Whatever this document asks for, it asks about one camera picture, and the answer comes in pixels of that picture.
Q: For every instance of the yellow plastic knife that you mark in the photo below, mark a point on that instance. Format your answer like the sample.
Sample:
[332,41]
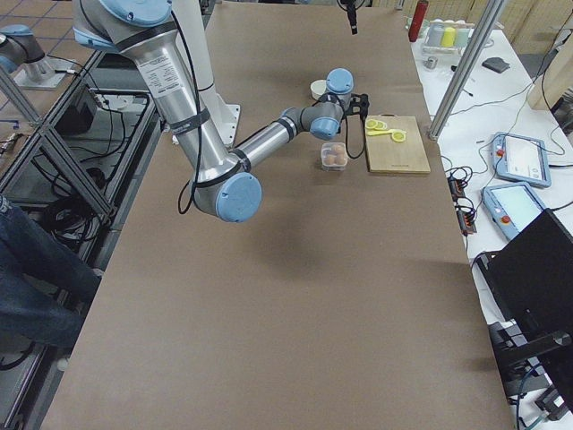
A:
[375,132]

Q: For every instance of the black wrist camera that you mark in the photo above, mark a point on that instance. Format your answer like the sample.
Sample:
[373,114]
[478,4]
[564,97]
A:
[359,105]

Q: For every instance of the blue teach pendant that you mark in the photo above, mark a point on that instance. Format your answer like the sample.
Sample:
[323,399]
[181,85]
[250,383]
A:
[512,206]
[521,158]

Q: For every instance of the white bowl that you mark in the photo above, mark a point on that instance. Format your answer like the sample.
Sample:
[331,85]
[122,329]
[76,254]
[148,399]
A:
[318,88]

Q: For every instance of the power strip with plugs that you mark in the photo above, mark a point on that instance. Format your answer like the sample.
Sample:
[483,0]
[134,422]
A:
[458,180]

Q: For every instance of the upper blue teach pendant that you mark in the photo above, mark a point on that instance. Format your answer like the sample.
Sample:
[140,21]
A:
[521,158]

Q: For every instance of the aluminium frame post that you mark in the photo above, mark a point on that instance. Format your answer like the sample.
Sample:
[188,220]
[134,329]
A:
[479,37]

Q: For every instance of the red bottle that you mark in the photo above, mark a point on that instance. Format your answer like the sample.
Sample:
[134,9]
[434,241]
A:
[417,20]

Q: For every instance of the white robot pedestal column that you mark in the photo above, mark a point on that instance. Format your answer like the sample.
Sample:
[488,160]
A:
[225,116]

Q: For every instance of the wooden cutting board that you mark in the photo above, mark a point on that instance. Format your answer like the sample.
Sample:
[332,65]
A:
[384,156]

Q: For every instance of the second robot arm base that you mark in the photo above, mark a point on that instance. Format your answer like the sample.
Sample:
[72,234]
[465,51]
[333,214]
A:
[19,47]

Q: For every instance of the rack of coloured cups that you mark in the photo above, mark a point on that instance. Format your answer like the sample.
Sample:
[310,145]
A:
[447,37]

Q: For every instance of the dark grey pad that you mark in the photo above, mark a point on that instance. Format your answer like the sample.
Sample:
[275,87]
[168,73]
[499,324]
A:
[496,64]

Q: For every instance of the lower blue teach pendant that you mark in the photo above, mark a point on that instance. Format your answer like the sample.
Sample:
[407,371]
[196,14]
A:
[512,206]

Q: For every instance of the clear plastic egg box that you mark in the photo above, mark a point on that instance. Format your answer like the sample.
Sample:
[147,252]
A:
[326,150]

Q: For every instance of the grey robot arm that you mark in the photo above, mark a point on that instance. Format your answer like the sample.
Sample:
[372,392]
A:
[223,185]

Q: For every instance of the small metal cup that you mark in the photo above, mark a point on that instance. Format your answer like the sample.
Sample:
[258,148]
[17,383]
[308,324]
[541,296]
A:
[431,62]

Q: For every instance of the aluminium frame rail left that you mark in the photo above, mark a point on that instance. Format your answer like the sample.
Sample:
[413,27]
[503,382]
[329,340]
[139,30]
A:
[45,137]

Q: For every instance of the person leg in jeans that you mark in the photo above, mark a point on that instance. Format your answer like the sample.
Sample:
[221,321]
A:
[31,257]

